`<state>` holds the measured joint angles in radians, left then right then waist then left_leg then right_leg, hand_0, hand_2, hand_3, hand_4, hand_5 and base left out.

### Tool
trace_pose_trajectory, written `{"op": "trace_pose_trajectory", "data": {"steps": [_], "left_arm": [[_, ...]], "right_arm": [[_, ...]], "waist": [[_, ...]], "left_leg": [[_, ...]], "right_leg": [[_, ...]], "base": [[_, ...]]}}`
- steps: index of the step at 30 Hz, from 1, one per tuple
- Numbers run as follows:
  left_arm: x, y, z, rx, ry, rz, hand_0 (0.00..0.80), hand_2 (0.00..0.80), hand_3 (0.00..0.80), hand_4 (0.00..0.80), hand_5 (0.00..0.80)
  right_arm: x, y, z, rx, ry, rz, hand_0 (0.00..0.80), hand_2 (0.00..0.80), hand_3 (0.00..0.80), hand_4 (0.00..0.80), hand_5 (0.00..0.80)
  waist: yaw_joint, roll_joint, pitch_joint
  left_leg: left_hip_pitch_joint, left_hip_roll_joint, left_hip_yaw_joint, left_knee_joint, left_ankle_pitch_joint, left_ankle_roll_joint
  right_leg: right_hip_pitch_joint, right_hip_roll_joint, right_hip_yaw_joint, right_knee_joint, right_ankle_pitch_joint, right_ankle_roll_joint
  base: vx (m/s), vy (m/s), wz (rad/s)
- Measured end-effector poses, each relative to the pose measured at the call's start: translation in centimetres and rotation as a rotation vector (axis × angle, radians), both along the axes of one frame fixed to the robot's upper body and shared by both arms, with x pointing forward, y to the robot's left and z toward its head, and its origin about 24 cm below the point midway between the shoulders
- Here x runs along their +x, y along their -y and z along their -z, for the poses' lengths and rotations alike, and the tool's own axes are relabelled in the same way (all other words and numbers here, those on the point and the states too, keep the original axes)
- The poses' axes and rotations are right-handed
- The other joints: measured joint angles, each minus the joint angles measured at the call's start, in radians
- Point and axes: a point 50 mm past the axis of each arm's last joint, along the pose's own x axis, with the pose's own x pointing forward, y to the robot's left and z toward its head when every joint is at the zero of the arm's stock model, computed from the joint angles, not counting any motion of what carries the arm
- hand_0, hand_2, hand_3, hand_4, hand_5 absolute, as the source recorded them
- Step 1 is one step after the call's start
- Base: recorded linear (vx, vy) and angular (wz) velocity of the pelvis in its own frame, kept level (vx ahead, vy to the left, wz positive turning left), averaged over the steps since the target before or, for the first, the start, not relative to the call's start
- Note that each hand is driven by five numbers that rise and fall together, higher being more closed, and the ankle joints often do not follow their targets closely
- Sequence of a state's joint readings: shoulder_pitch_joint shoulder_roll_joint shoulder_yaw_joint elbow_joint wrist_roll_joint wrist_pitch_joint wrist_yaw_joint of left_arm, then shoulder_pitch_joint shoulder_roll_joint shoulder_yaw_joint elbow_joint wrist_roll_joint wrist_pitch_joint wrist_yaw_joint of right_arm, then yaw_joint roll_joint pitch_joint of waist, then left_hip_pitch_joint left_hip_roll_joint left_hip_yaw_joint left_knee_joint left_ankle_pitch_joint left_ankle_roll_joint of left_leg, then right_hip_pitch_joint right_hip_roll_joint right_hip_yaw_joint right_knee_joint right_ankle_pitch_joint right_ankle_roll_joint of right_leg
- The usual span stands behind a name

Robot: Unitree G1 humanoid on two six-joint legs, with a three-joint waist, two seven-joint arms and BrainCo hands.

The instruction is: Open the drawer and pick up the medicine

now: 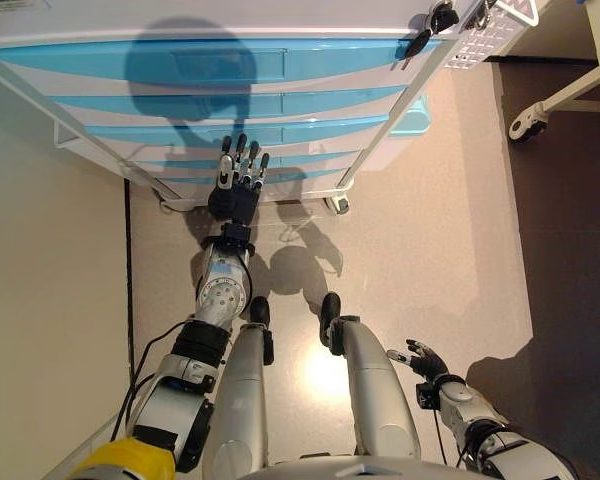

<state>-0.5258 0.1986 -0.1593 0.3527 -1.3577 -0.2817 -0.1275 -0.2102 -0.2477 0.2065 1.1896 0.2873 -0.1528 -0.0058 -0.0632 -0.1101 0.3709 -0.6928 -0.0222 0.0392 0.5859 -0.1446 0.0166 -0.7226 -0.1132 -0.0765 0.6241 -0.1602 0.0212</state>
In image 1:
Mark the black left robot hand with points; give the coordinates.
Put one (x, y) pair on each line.
(235, 200)

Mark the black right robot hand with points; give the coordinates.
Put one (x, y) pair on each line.
(427, 362)

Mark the light blue waste bin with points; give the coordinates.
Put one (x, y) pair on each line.
(410, 120)

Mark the yellow shoulder cover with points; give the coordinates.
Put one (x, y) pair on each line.
(125, 457)

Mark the silver right robot leg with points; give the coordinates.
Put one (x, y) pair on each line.
(375, 380)

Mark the white hospital bed frame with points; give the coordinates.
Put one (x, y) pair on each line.
(575, 90)

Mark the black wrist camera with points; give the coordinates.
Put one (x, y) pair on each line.
(237, 234)
(426, 395)

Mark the white perforated side basket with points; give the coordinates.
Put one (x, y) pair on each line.
(475, 45)

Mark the white medical cart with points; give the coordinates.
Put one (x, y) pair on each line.
(180, 20)

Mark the silver robot torso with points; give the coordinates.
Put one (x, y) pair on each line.
(360, 470)

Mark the grey cart caster wheel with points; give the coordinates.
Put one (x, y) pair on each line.
(339, 204)

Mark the blue fronted cart drawer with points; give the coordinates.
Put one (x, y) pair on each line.
(305, 157)
(320, 129)
(330, 55)
(330, 100)
(300, 175)

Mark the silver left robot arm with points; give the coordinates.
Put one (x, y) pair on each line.
(220, 295)

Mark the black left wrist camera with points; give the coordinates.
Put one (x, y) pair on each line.
(237, 234)

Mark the black baseboard strip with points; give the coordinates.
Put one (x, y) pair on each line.
(540, 59)
(128, 275)

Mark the black cart keys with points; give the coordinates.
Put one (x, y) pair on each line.
(420, 40)

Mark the silver robot leg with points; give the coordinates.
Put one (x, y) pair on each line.
(242, 390)
(375, 380)

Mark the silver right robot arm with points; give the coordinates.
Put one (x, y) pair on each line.
(480, 420)

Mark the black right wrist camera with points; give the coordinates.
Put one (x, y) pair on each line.
(426, 395)

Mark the metal cart latch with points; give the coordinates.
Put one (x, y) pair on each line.
(482, 15)

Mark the silver left robot leg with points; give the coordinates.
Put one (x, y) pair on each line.
(242, 390)

